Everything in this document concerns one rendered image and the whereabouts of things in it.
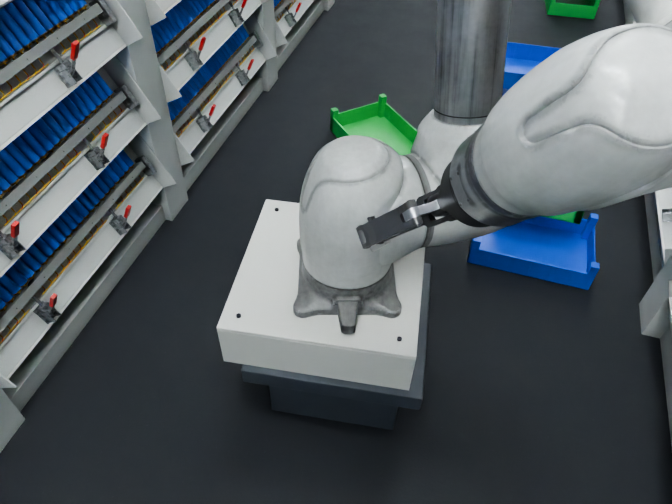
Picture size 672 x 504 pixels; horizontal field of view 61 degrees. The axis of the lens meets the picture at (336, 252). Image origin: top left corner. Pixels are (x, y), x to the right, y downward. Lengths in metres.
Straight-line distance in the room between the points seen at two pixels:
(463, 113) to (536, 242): 0.79
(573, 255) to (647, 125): 1.26
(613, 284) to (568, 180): 1.20
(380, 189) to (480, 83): 0.21
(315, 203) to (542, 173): 0.49
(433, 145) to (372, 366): 0.37
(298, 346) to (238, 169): 0.89
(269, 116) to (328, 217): 1.17
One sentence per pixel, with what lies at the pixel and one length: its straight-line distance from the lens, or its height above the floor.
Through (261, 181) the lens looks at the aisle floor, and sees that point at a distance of 1.69.
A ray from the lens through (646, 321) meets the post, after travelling 1.49.
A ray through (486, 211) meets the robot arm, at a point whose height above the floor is 0.75.
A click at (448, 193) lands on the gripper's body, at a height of 0.73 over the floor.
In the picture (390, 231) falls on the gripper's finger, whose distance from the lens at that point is 0.59.
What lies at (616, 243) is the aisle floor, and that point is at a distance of 1.69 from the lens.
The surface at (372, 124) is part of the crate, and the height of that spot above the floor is 0.00.
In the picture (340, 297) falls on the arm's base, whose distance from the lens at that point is 0.93.
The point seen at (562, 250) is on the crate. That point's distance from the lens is 1.60.
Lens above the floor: 1.07
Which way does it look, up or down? 46 degrees down
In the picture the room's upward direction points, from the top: 2 degrees clockwise
